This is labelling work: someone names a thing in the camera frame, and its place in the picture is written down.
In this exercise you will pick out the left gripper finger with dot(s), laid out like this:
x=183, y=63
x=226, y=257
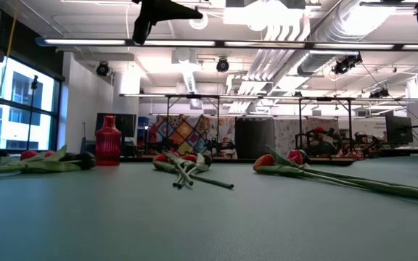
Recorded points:
x=169, y=11
x=142, y=30

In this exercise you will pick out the red artificial tulip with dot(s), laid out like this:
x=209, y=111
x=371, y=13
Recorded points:
x=296, y=156
x=28, y=154
x=49, y=153
x=264, y=161
x=190, y=158
x=161, y=158

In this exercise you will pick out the green stem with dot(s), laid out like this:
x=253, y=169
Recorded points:
x=207, y=160

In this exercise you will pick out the black monitor on arm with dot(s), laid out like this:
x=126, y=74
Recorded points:
x=398, y=129

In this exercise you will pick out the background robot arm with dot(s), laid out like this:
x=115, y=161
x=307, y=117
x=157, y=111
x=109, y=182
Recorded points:
x=220, y=146

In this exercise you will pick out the red ribbed vase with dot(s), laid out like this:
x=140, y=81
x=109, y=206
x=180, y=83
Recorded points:
x=108, y=145

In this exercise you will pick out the black ceiling spotlight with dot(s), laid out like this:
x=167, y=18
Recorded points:
x=222, y=65
x=102, y=69

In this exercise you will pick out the black flat monitor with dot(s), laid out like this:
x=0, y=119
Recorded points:
x=125, y=125

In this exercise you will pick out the blue storage bins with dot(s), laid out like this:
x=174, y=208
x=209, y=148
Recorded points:
x=143, y=127

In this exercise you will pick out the overhead light bar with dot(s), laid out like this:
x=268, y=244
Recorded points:
x=267, y=44

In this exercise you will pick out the colourful patchwork quilt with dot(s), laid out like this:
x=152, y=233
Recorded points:
x=183, y=134

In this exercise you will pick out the black tripod stand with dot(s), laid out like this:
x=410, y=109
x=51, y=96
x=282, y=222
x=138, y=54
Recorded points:
x=34, y=82

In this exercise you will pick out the floral patterned cloth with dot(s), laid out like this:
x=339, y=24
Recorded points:
x=227, y=128

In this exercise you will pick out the large window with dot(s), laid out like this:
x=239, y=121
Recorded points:
x=16, y=94

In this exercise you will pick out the black curtain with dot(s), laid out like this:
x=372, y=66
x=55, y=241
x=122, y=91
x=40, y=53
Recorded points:
x=254, y=136

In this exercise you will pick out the white patterned cloth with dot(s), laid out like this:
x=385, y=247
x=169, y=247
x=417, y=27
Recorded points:
x=287, y=134

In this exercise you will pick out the person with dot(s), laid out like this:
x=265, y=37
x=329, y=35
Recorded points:
x=318, y=129

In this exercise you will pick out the green table mat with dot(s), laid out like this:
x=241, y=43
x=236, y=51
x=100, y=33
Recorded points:
x=209, y=224

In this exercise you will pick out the background robot station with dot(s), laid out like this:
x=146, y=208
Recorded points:
x=328, y=146

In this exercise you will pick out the black metal workcell frame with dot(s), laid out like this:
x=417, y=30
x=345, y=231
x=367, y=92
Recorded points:
x=350, y=119
x=168, y=116

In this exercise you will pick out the silver ventilation duct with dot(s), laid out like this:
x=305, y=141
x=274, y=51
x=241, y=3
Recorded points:
x=339, y=25

